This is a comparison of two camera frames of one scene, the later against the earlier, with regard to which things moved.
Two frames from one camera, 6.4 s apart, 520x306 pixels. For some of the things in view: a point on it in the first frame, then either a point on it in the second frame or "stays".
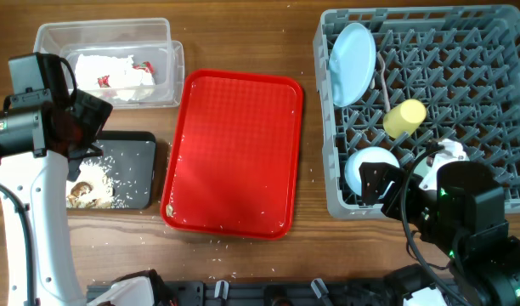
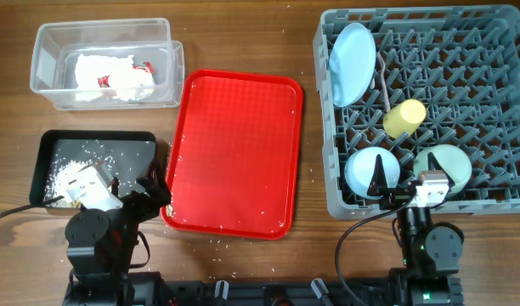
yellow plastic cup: [404, 118] stays
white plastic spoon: [383, 85] stays
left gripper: [95, 111] to [159, 191]
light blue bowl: [363, 157] stays
